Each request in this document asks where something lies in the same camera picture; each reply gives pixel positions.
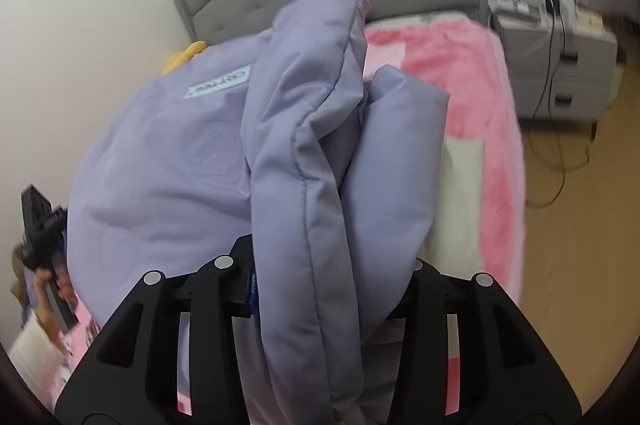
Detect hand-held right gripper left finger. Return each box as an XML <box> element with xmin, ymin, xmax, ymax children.
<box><xmin>54</xmin><ymin>234</ymin><xmax>258</xmax><ymax>425</ymax></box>

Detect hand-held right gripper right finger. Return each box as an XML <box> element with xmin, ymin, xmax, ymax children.
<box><xmin>385</xmin><ymin>256</ymin><xmax>584</xmax><ymax>425</ymax></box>

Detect lavender jacket with fur hood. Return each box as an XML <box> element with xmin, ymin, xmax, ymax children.
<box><xmin>66</xmin><ymin>0</ymin><xmax>451</xmax><ymax>425</ymax></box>

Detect person's left hand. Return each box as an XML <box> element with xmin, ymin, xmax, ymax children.
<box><xmin>32</xmin><ymin>262</ymin><xmax>77</xmax><ymax>323</ymax></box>

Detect pink bear printed blanket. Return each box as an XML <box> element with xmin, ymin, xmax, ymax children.
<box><xmin>20</xmin><ymin>9</ymin><xmax>527</xmax><ymax>425</ymax></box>

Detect yellow plush toy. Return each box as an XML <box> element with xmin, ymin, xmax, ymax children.
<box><xmin>160</xmin><ymin>40</ymin><xmax>208</xmax><ymax>77</ymax></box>

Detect grey nightstand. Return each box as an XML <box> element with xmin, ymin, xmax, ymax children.
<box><xmin>492</xmin><ymin>5</ymin><xmax>622</xmax><ymax>122</ymax></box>

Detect pale box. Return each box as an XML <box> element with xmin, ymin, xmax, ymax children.
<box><xmin>575</xmin><ymin>0</ymin><xmax>618</xmax><ymax>33</ymax></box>

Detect black cable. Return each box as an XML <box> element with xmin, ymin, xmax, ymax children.
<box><xmin>524</xmin><ymin>0</ymin><xmax>601</xmax><ymax>207</ymax></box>

